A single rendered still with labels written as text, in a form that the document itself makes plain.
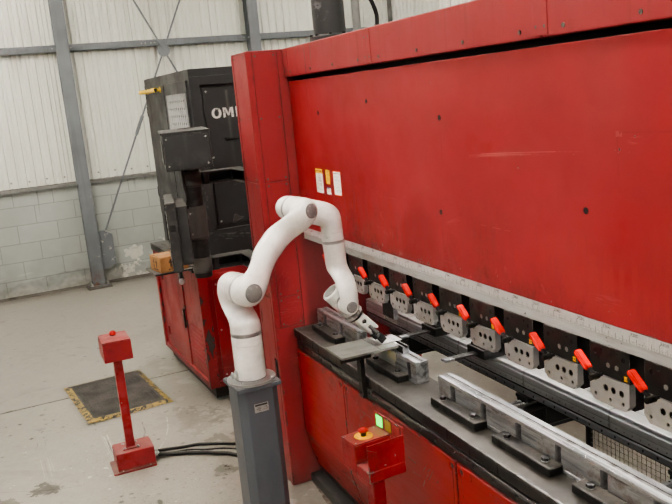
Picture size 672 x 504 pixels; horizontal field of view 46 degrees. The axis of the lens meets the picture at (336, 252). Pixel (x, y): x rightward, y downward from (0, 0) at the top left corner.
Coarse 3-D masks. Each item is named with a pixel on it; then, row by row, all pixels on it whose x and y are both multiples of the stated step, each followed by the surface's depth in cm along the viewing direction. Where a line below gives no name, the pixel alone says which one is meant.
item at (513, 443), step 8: (496, 440) 263; (504, 440) 260; (512, 440) 260; (520, 440) 259; (504, 448) 259; (512, 448) 255; (520, 448) 253; (528, 448) 253; (520, 456) 251; (528, 456) 248; (536, 456) 247; (528, 464) 248; (536, 464) 244; (544, 464) 242; (552, 464) 241; (560, 464) 241; (544, 472) 241; (552, 472) 239; (560, 472) 240
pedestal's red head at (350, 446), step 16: (384, 416) 304; (384, 432) 304; (352, 448) 297; (368, 448) 287; (384, 448) 290; (400, 448) 294; (352, 464) 299; (368, 464) 288; (384, 464) 291; (400, 464) 295; (368, 480) 290
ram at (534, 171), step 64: (448, 64) 261; (512, 64) 230; (576, 64) 205; (640, 64) 186; (320, 128) 369; (384, 128) 310; (448, 128) 267; (512, 128) 235; (576, 128) 209; (640, 128) 189; (384, 192) 319; (448, 192) 274; (512, 192) 240; (576, 192) 214; (640, 192) 192; (448, 256) 281; (512, 256) 245; (576, 256) 218; (640, 256) 196; (640, 320) 199
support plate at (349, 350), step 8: (344, 344) 343; (352, 344) 342; (360, 344) 341; (368, 344) 340; (384, 344) 338; (392, 344) 337; (336, 352) 334; (344, 352) 333; (352, 352) 332; (360, 352) 331; (368, 352) 330; (376, 352) 332
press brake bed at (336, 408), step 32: (320, 384) 395; (352, 384) 355; (320, 416) 402; (352, 416) 362; (320, 448) 414; (416, 448) 305; (448, 448) 281; (320, 480) 425; (352, 480) 379; (416, 480) 310; (448, 480) 285; (480, 480) 264
